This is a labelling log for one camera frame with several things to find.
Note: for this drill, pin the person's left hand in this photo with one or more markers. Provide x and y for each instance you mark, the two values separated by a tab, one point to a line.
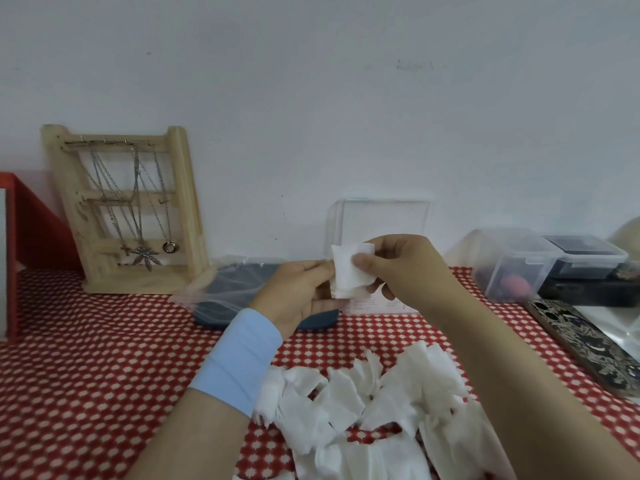
292	294

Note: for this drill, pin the clear plastic bag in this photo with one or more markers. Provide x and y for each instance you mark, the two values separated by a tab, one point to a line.
205	294

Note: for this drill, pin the clear lidded plastic container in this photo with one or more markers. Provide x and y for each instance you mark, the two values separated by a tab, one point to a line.
515	249

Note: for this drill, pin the pile of white cotton pads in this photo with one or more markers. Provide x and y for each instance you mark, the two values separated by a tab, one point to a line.
340	399

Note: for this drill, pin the wooden jewelry stand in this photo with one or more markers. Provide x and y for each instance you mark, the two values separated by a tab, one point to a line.
187	204

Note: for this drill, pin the person's left forearm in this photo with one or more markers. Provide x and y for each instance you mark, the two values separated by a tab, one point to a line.
190	439

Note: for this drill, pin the white cloth square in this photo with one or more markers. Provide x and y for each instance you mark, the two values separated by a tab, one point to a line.
345	274

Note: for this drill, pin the person's right forearm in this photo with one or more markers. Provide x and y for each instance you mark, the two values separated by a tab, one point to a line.
525	389

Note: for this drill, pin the clear cotton pad box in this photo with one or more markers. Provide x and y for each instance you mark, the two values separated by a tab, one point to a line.
390	219

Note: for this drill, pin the light blue wristband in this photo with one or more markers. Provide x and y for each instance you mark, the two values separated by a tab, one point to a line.
237	362

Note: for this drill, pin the red framed mirror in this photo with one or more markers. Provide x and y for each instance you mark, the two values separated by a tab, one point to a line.
40	234

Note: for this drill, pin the black tray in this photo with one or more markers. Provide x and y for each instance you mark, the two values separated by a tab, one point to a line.
590	292

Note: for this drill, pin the person's right hand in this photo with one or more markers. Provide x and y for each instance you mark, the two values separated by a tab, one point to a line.
420	269

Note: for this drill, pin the red checkered tablecloth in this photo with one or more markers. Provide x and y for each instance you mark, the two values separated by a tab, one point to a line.
100	374

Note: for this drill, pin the dark blue pouch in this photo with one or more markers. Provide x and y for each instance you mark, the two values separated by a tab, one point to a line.
320	323

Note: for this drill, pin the beige plastic tub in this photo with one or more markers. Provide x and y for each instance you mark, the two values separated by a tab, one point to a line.
627	237

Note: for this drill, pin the phone with patterned case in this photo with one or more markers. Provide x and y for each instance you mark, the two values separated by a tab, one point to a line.
585	342

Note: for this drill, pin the clear container with black contents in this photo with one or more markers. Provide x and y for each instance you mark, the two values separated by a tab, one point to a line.
585	254

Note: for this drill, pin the pink makeup sponge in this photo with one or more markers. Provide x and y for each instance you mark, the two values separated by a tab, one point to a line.
515	283

